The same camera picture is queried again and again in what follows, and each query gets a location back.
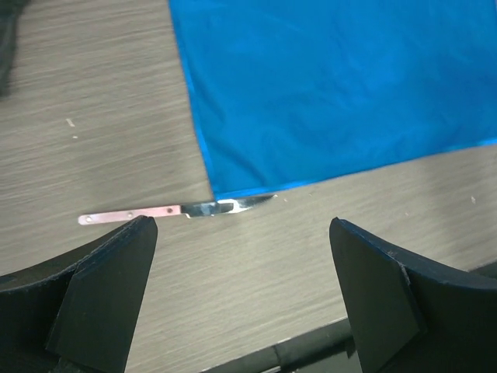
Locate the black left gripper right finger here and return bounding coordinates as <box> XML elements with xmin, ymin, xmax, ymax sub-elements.
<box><xmin>329</xmin><ymin>218</ymin><xmax>496</xmax><ymax>372</ymax></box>

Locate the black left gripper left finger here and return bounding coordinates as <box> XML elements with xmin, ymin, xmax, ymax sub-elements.
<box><xmin>1</xmin><ymin>217</ymin><xmax>158</xmax><ymax>372</ymax></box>

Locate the pink handled steel knife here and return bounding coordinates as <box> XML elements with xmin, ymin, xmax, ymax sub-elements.
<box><xmin>78</xmin><ymin>195</ymin><xmax>276</xmax><ymax>225</ymax></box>

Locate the blue satin napkin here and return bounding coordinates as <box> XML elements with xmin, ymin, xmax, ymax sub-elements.
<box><xmin>169</xmin><ymin>0</ymin><xmax>496</xmax><ymax>199</ymax></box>

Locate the dark striped button shirt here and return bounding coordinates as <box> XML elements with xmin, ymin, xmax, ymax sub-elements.
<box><xmin>1</xmin><ymin>0</ymin><xmax>29</xmax><ymax>96</ymax></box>

